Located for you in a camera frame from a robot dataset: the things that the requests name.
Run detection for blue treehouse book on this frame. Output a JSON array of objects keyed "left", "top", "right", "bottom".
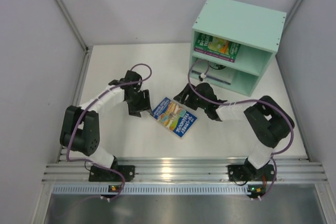
[{"left": 152, "top": 97, "right": 197, "bottom": 138}]

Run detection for pale green booklet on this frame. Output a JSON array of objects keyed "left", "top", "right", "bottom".
[{"left": 192, "top": 61, "right": 236, "bottom": 85}]

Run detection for purple 117-storey treehouse book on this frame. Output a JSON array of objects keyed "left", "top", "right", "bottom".
[{"left": 194, "top": 48, "right": 235, "bottom": 63}]

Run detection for green 104-storey treehouse book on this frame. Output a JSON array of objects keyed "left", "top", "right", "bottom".
[{"left": 194, "top": 34, "right": 241, "bottom": 58}]

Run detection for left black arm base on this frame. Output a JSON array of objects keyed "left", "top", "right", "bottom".
[{"left": 88, "top": 165, "right": 135, "bottom": 182}]

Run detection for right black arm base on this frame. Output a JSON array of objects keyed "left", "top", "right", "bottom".
[{"left": 227, "top": 159, "right": 275, "bottom": 184}]

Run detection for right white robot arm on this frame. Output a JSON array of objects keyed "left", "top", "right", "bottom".
[{"left": 174, "top": 82, "right": 295, "bottom": 172}]

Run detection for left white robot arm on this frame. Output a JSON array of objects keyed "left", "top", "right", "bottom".
[{"left": 60, "top": 70, "right": 152, "bottom": 170}]

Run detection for mint green wooden shelf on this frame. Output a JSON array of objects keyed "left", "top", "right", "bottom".
[{"left": 189, "top": 0, "right": 287, "bottom": 97}]

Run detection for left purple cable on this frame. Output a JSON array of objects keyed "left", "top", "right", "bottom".
[{"left": 65, "top": 63, "right": 153, "bottom": 200}]

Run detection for aluminium mounting rail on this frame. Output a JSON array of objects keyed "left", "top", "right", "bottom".
[{"left": 42, "top": 142, "right": 328, "bottom": 184}]

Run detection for perforated cable duct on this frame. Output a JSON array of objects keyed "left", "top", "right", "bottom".
[{"left": 52, "top": 184, "right": 266, "bottom": 195}]

